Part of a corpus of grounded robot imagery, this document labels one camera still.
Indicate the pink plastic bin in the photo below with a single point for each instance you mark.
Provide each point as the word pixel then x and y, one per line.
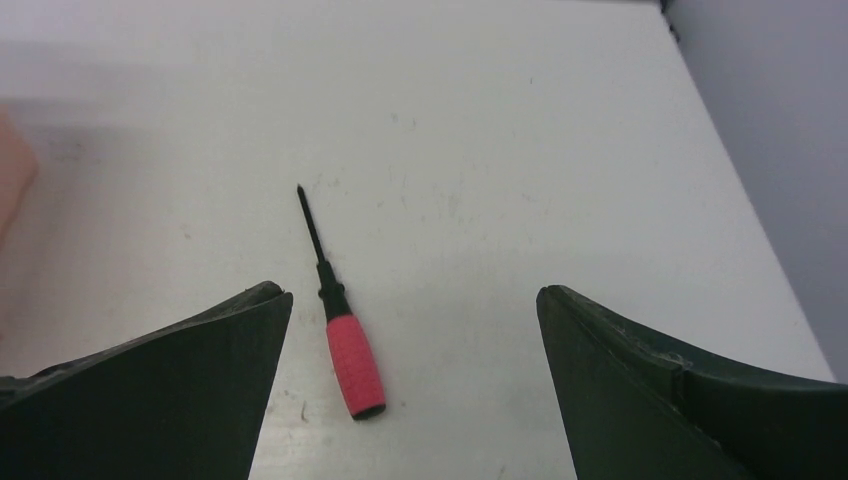
pixel 19 167

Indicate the red handled black screwdriver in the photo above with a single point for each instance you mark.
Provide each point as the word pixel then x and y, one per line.
pixel 353 361

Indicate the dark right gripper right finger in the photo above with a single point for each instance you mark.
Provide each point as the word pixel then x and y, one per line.
pixel 640 404

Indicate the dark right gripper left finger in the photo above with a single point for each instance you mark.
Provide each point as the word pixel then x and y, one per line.
pixel 186 401

